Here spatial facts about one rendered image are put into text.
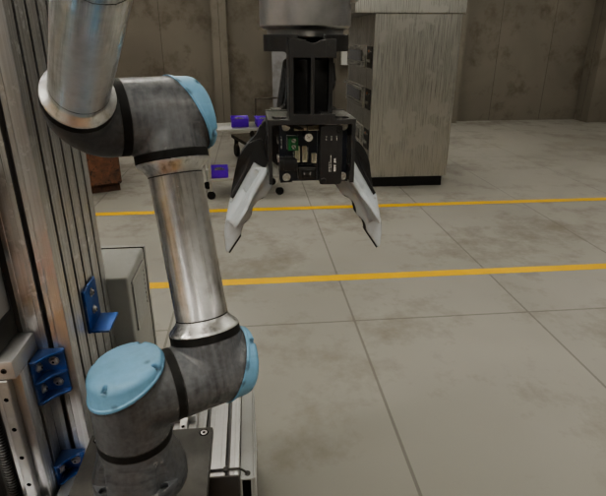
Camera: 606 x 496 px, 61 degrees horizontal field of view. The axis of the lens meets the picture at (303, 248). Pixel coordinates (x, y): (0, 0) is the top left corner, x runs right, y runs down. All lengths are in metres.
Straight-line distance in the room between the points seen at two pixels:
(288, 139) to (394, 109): 5.98
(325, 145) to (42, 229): 0.59
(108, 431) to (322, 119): 0.59
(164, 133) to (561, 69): 12.88
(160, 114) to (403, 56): 5.66
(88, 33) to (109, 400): 0.48
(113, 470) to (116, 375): 0.16
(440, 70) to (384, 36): 0.78
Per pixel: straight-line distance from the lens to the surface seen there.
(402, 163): 6.54
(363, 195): 0.47
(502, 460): 2.59
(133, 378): 0.80
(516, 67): 12.97
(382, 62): 6.30
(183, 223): 0.81
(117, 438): 0.85
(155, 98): 0.81
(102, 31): 0.58
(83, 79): 0.66
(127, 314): 1.23
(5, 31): 0.87
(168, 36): 11.63
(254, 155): 0.48
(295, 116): 0.41
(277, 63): 11.15
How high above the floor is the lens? 1.72
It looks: 22 degrees down
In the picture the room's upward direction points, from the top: straight up
